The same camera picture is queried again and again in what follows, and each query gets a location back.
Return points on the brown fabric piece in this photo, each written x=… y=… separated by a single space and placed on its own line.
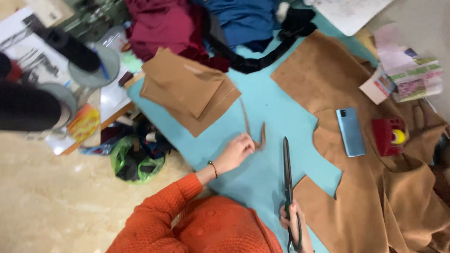
x=214 y=112
x=182 y=84

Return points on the white fluffy scrap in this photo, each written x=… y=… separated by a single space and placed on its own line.
x=282 y=11

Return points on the long black tailor scissors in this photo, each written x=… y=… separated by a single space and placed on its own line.
x=287 y=168

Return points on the black and white newspaper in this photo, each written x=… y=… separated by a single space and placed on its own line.
x=21 y=38

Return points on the person's right fingers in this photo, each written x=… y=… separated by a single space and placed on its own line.
x=283 y=218

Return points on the stack of colourful magazines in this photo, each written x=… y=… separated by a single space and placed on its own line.
x=407 y=73

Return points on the person's right hand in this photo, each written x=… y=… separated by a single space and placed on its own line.
x=293 y=215

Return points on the light blue smartphone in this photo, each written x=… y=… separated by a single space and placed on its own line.
x=351 y=131

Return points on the black fabric strip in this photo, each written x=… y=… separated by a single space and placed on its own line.
x=260 y=61

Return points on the grey bowl with black cloth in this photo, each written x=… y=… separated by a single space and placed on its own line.
x=28 y=107

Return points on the thin brown fabric strip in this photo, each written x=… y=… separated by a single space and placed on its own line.
x=263 y=134

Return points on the white paper sheet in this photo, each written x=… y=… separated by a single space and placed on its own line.
x=348 y=12

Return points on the pale green fluffy scrap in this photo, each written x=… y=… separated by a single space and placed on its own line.
x=132 y=62

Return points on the blue fabric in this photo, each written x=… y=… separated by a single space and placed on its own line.
x=242 y=21

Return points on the orange printed packet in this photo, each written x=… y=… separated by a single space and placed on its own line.
x=83 y=123

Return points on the person's left fingers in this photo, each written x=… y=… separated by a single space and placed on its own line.
x=246 y=144

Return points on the black oblong object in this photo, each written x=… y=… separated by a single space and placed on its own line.
x=70 y=47

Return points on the large brown suede fabric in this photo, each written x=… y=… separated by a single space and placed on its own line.
x=369 y=196

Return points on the person's left hand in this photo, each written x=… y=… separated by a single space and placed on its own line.
x=233 y=154

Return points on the maroon fabric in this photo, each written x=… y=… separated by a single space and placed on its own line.
x=161 y=24

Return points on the blue pen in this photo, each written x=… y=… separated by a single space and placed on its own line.
x=103 y=68

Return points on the grey round bowl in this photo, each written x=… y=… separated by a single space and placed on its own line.
x=91 y=75

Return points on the person's orange knitted sweater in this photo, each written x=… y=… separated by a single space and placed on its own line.
x=211 y=228

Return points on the green sewing machine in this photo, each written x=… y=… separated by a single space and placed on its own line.
x=95 y=17

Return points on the red plastic box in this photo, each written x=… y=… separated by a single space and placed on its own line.
x=383 y=138

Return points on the yellow thread spool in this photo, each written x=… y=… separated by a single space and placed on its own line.
x=398 y=136

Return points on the clear plastic container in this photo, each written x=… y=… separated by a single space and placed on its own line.
x=112 y=38

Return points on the light blue table cover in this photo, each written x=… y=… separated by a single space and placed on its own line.
x=277 y=116

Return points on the green bag of fabric scraps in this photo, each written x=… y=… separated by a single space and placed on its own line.
x=139 y=165

